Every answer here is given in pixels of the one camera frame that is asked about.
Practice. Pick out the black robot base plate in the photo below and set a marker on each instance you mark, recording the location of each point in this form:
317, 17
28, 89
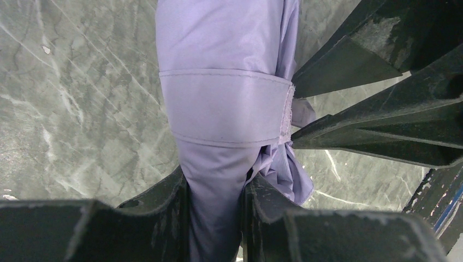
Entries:
438, 201

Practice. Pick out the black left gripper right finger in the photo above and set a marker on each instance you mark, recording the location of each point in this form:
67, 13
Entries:
276, 229

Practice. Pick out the black and lavender umbrella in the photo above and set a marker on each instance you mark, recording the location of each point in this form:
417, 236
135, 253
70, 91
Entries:
226, 71

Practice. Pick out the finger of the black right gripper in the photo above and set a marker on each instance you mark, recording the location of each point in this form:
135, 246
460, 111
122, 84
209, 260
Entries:
416, 121
381, 40

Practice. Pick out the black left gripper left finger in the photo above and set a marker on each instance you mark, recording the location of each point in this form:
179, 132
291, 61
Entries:
151, 226

